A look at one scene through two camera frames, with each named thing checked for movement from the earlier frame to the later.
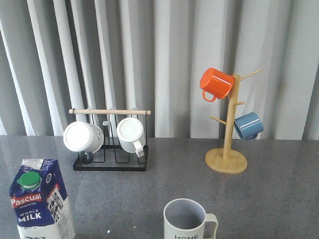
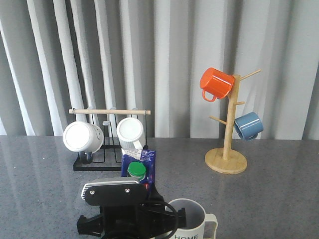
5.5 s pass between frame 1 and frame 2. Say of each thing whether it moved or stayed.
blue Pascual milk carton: moved
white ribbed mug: stayed
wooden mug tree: stayed
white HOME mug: stayed
